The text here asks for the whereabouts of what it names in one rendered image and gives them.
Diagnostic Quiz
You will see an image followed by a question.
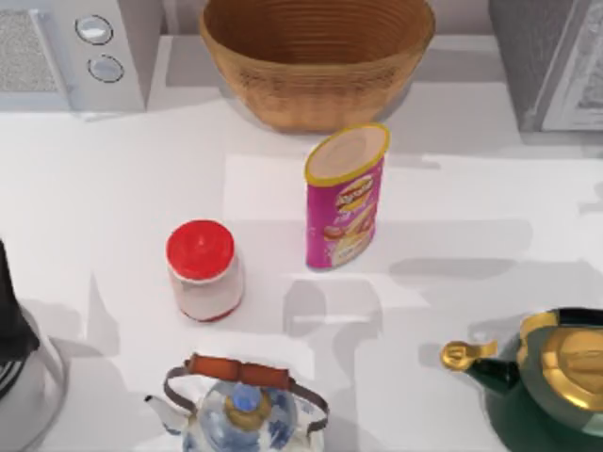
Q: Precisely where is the round microwave knob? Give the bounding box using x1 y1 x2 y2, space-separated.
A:
74 14 115 46
87 54 125 84

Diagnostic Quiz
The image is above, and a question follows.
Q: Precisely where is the white jar with red lid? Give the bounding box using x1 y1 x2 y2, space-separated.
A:
165 218 246 324

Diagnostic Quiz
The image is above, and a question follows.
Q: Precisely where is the woven wicker basket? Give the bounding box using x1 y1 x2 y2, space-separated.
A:
198 0 436 135

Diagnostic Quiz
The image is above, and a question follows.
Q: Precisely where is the pale grey cabinet door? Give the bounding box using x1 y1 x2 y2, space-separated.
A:
540 0 603 133

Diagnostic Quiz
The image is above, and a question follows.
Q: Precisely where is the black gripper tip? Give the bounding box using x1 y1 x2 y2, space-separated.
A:
0 238 41 363

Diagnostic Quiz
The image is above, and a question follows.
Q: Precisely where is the green and gold kettle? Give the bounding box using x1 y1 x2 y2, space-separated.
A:
440 307 603 452

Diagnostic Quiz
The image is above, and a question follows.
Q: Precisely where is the pink and yellow can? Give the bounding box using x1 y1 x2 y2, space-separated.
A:
303 122 391 273

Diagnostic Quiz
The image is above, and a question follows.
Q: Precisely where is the blue and white teapot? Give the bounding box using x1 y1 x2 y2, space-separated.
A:
143 353 330 452

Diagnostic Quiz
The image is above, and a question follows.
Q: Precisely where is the pale microwave oven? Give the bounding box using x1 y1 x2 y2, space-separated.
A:
0 0 165 114

